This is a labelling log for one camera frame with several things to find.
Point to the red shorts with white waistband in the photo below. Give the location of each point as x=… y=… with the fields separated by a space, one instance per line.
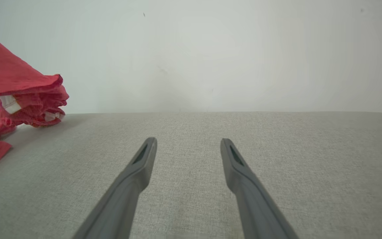
x=8 y=73

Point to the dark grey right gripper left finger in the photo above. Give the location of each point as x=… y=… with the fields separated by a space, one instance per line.
x=124 y=199

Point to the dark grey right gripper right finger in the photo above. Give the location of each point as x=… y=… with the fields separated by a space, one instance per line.
x=257 y=205

